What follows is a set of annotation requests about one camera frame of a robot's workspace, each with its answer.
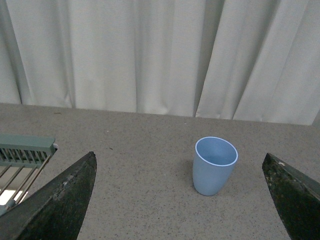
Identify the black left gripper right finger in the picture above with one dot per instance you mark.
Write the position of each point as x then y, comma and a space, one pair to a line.
296, 198

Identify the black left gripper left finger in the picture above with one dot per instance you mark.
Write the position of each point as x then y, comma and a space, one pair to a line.
57, 210

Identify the light blue plastic cup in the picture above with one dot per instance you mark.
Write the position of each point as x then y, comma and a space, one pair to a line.
213, 163

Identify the green dish drying rack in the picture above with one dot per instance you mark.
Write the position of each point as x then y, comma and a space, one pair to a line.
22, 159

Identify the white pleated curtain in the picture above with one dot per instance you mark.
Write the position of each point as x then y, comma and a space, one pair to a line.
252, 60

